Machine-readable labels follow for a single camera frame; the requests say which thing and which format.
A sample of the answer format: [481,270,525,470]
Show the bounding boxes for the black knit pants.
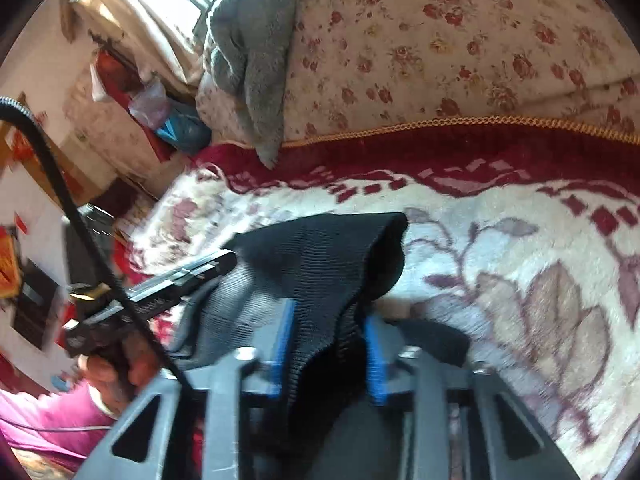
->
[164,212,470,479]

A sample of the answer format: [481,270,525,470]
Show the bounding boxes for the pink sleeve forearm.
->
[1,382,115,471]

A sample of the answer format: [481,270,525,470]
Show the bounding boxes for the person left hand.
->
[77,332,162,418]

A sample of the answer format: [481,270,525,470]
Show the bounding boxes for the red white floral blanket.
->
[126,117,639,479]

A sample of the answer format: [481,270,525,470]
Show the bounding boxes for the teal plastic bag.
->
[155,101,212,156]

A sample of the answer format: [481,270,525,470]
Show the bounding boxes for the grey fleece garment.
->
[204,0,297,169]

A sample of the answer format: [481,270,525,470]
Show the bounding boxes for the black cable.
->
[0,95,202,401]

